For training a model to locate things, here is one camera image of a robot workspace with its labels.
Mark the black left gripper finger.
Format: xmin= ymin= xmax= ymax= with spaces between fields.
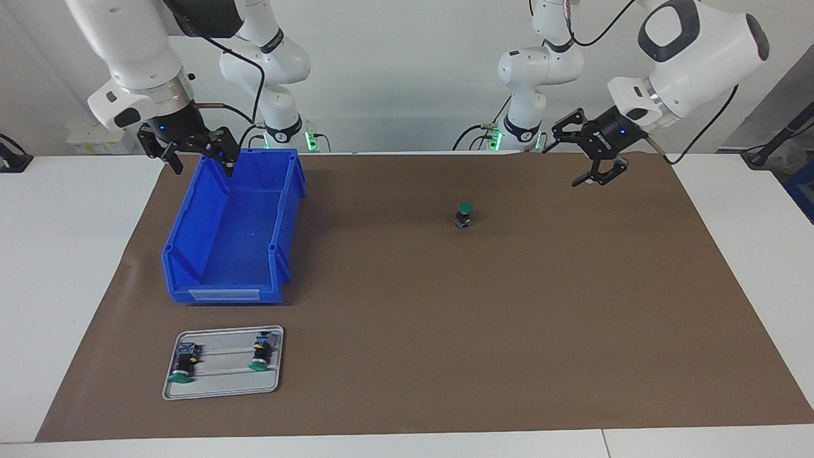
xmin=542 ymin=108 xmax=596 ymax=155
xmin=571 ymin=154 xmax=629 ymax=188

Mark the thin black base cable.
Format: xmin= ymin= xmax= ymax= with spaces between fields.
xmin=304 ymin=118 xmax=333 ymax=153

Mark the blue plastic storage bin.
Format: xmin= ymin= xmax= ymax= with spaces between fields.
xmin=161 ymin=148 xmax=307 ymax=306

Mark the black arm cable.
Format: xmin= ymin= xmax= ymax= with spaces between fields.
xmin=191 ymin=35 xmax=265 ymax=150
xmin=563 ymin=0 xmax=740 ymax=166

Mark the black table clamp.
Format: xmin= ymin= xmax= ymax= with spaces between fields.
xmin=0 ymin=134 xmax=34 ymax=174

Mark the black base cable bundle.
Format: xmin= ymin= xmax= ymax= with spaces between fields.
xmin=453 ymin=95 xmax=513 ymax=151

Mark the blue crate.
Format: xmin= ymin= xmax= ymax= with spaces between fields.
xmin=783 ymin=162 xmax=814 ymax=223

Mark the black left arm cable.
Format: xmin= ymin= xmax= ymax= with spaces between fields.
xmin=563 ymin=0 xmax=740 ymax=166

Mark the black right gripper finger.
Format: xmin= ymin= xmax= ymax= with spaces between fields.
xmin=138 ymin=127 xmax=185 ymax=176
xmin=194 ymin=127 xmax=241 ymax=177

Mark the black stand pole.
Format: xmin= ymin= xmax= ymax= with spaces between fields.
xmin=741 ymin=99 xmax=814 ymax=169

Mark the brown table mat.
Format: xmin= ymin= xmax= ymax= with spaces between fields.
xmin=35 ymin=151 xmax=814 ymax=443

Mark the grey metal tray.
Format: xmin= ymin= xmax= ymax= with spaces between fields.
xmin=162 ymin=325 xmax=285 ymax=401

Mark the white wall socket box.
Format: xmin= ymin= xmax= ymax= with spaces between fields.
xmin=66 ymin=124 xmax=144 ymax=155

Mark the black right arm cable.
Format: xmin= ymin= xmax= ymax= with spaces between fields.
xmin=191 ymin=35 xmax=265 ymax=150

